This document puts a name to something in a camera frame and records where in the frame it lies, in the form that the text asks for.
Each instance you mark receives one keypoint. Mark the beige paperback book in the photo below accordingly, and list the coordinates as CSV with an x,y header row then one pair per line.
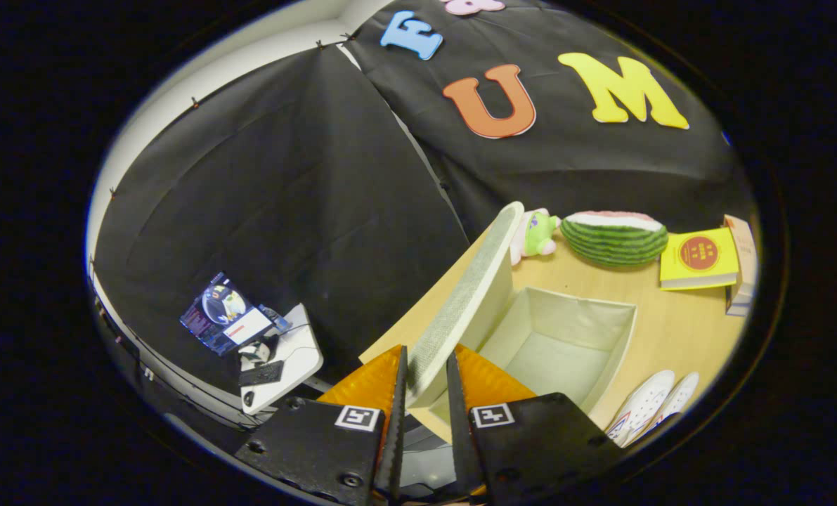
x,y
741,246

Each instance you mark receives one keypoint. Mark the blue printed carton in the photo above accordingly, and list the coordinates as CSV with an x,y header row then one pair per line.
x,y
214,316

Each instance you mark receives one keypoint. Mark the beige fabric storage box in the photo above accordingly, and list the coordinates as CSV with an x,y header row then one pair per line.
x,y
559,351

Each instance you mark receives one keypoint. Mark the black backdrop cloth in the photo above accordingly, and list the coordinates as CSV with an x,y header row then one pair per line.
x,y
284,176

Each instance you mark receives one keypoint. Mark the yellow book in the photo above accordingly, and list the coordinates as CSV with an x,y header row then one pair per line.
x,y
699,253

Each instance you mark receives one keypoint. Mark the white flat device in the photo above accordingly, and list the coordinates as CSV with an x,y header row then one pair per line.
x,y
299,351

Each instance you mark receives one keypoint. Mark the white shoe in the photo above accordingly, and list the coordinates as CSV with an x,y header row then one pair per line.
x,y
682,393
643,404

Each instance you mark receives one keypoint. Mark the blue-grey paperback book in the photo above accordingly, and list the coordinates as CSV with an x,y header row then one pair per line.
x,y
736,308

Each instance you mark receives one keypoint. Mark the watermelon slice plush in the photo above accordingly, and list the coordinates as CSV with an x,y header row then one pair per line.
x,y
615,242

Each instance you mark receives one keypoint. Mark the pink and green plush toy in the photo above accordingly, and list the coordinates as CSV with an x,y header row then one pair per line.
x,y
541,235

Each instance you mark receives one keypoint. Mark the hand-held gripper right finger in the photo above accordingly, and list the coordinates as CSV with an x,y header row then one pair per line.
x,y
458,436

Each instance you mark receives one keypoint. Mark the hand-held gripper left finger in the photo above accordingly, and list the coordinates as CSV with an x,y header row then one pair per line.
x,y
397,436

